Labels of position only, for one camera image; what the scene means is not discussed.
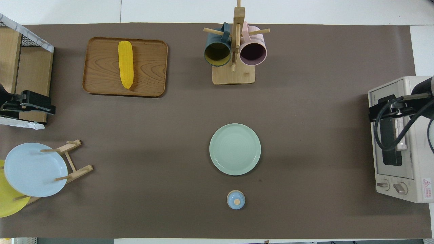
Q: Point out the brown table mat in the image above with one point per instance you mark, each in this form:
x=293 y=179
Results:
x=169 y=152

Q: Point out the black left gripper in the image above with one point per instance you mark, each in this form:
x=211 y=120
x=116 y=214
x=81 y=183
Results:
x=12 y=103

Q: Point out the pink mug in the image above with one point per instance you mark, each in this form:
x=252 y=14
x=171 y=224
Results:
x=253 y=54

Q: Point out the light blue plate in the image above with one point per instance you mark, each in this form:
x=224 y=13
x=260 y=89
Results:
x=34 y=169

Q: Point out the wooden mug rack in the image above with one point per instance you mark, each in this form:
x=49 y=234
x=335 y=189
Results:
x=234 y=76

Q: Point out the pale green plate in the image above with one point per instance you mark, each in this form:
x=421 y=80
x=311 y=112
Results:
x=235 y=149

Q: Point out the cream toaster oven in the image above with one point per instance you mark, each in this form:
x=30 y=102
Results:
x=423 y=162

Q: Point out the wooden serving tray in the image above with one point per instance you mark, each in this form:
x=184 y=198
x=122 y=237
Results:
x=152 y=67

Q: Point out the dark teal mug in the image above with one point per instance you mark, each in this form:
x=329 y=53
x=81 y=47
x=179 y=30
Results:
x=217 y=54

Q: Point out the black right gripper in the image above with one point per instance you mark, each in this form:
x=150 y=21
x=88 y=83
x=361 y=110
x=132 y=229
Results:
x=400 y=109

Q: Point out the yellow corn cob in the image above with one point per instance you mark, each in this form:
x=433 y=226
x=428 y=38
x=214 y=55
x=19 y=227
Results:
x=125 y=64

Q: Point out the yellow plate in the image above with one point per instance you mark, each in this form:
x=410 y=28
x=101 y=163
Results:
x=8 y=203

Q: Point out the wooden plate rack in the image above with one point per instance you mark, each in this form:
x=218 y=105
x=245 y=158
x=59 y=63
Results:
x=76 y=173

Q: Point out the glass oven door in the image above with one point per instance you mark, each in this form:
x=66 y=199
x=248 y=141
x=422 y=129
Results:
x=390 y=159

